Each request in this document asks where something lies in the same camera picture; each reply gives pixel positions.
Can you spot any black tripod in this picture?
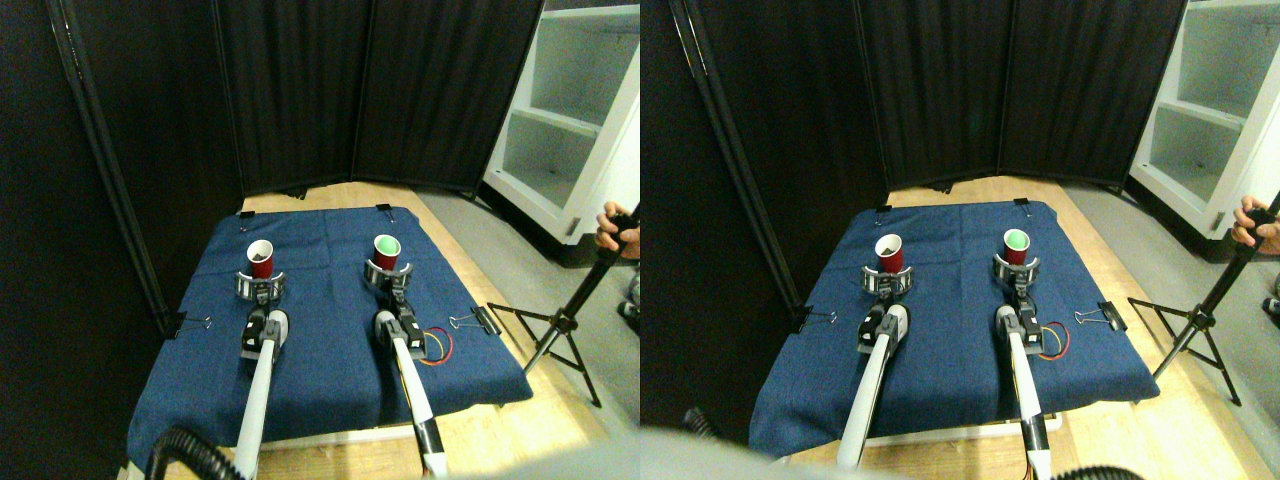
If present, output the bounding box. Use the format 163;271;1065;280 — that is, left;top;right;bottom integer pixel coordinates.
487;205;640;409
1128;195;1280;407

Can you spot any person's hand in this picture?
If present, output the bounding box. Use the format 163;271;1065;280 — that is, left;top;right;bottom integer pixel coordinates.
1232;196;1280;256
596;202;640;261

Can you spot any dark blue cloth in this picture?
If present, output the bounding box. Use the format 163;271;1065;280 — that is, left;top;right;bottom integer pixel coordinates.
748;199;1161;459
127;203;534;473

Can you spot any curtain stand pole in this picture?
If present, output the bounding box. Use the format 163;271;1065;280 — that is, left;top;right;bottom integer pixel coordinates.
668;0;803;313
45;0;181;339

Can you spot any white shelf unit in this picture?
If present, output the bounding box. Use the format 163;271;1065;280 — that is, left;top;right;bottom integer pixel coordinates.
1130;0;1280;239
483;5;640;244

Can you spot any orange wire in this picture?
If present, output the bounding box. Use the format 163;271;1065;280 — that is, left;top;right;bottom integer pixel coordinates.
419;327;457;368
1038;321;1072;362

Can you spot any black ribbed hose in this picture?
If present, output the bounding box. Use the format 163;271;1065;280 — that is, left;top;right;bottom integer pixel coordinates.
147;425;247;480
683;406;722;442

